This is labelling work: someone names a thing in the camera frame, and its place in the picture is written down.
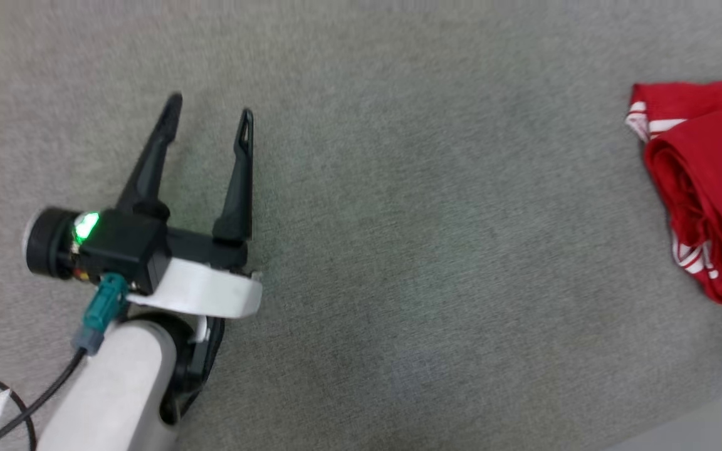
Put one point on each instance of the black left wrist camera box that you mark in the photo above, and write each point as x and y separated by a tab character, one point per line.
126	250

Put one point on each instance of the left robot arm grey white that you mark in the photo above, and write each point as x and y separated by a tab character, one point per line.
110	388

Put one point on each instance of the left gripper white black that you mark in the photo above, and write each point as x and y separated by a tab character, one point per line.
210	288

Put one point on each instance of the red and white shirt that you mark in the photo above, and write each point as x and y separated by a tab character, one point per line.
706	175

